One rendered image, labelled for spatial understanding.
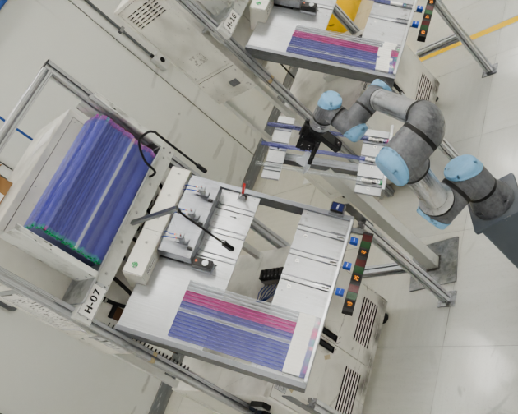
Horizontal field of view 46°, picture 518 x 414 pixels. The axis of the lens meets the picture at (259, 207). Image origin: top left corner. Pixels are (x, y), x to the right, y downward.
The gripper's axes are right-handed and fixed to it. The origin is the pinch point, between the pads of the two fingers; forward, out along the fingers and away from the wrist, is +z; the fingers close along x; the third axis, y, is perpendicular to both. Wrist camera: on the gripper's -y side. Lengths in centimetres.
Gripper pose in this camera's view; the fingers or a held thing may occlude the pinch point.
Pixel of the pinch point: (308, 159)
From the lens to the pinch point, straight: 239.0
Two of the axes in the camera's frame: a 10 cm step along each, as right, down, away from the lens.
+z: -2.2, 5.3, 8.2
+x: -2.3, 7.9, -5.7
